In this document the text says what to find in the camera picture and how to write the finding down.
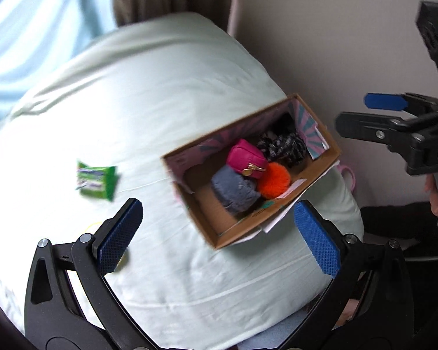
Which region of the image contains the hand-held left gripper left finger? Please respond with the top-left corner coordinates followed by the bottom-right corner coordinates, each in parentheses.
top-left (24, 197), bottom-right (144, 350)

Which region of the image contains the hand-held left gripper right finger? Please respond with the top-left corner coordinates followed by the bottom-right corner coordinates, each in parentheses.
top-left (294, 200), bottom-right (414, 350)

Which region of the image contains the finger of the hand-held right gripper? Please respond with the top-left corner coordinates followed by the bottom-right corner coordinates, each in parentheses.
top-left (335, 112), bottom-right (424, 151)
top-left (364, 93), bottom-right (438, 115)

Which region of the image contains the green tissue packet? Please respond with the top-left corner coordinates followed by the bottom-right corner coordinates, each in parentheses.
top-left (75, 160), bottom-right (117, 202)

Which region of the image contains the orange pompom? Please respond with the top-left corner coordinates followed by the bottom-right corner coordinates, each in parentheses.
top-left (257, 162), bottom-right (292, 199)

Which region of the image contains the patterned cardboard box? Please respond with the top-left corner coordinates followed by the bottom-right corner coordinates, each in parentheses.
top-left (161, 93), bottom-right (341, 250)

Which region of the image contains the grey fluffy pompom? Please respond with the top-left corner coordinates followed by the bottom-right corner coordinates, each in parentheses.
top-left (210, 164), bottom-right (261, 216)

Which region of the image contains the magenta zip pouch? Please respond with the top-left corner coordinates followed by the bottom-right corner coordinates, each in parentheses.
top-left (226, 139), bottom-right (268, 180)

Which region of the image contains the person's right hand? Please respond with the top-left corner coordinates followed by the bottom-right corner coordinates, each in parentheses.
top-left (424, 174), bottom-right (438, 217)

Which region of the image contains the pink plastic loop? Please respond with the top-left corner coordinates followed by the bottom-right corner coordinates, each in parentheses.
top-left (337, 164), bottom-right (357, 192)

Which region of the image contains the person's dark clothing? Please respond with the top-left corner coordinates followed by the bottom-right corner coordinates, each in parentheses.
top-left (360, 201), bottom-right (438, 259)

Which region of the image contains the light blue hanging cloth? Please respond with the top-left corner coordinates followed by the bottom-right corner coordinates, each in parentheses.
top-left (0, 0), bottom-right (115, 135)

